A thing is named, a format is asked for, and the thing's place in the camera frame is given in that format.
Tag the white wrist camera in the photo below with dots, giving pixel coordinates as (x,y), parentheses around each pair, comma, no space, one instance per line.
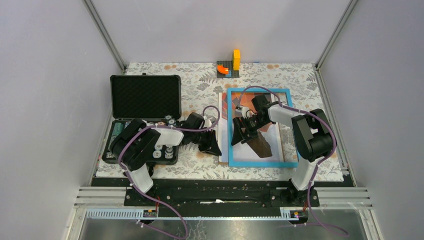
(242,111)
(209,122)

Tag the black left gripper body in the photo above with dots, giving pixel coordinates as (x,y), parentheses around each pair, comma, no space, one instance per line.
(200,137)

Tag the green poker chip stack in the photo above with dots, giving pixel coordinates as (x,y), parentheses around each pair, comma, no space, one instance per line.
(117,129)

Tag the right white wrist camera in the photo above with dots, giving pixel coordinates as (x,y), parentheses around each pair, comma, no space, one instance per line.
(242,111)

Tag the black poker chip case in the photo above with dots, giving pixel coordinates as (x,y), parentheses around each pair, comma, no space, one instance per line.
(153,98)

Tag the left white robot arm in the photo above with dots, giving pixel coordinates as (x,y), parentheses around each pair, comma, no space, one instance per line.
(142,143)

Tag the grey toy baseplate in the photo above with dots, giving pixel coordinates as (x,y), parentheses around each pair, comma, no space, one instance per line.
(227,63)

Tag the floral patterned table mat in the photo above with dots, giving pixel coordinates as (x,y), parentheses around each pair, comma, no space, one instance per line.
(200,87)

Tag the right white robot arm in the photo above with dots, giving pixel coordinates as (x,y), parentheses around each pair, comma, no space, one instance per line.
(314,139)

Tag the orange curved toy block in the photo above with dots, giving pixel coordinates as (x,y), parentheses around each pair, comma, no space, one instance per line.
(222,69)

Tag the white slotted cable duct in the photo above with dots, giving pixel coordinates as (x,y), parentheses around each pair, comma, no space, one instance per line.
(215,214)

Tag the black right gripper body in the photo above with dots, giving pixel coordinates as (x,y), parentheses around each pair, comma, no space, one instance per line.
(251,125)

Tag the blue toy block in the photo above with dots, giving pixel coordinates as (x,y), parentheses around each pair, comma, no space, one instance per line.
(229,74)

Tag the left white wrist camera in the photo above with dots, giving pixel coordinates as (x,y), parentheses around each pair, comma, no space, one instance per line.
(209,122)

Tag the hot air balloon photo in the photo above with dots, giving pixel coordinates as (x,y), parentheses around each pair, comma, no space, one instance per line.
(265,151)

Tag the black mounting base rail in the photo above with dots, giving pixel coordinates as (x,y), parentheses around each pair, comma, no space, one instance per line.
(196,195)

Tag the yellow toy block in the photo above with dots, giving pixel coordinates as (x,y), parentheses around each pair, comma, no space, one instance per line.
(236,59)

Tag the blue wooden picture frame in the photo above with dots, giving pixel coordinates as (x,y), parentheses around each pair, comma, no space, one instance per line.
(292,156)

